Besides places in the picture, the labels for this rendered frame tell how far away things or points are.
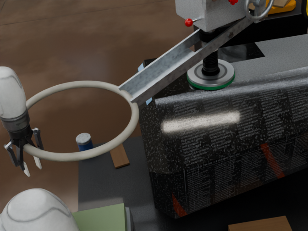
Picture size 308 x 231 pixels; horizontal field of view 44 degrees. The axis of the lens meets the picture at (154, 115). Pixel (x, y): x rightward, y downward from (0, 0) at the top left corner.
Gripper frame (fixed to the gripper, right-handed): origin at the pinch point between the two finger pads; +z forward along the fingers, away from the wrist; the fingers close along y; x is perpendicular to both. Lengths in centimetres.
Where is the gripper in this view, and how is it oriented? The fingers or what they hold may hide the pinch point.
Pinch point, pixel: (31, 165)
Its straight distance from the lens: 150.8
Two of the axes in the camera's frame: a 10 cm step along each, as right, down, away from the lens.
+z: 0.3, 7.7, 6.3
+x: -7.2, -4.2, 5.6
